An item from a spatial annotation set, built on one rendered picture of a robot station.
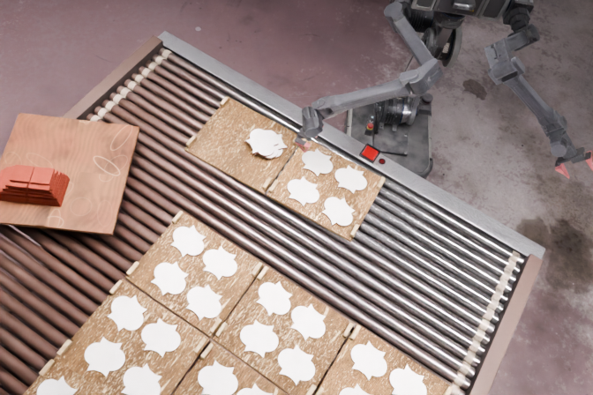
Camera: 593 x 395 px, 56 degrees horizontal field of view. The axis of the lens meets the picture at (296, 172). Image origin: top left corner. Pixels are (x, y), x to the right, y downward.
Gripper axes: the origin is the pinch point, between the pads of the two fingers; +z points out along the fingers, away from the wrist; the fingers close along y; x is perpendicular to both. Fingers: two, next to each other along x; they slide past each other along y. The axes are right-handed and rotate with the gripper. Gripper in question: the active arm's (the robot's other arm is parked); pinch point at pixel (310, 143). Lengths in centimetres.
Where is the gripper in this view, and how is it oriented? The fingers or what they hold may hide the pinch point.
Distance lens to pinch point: 240.3
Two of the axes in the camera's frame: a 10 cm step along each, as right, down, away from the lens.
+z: 0.4, 6.1, 7.9
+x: -8.7, -3.6, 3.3
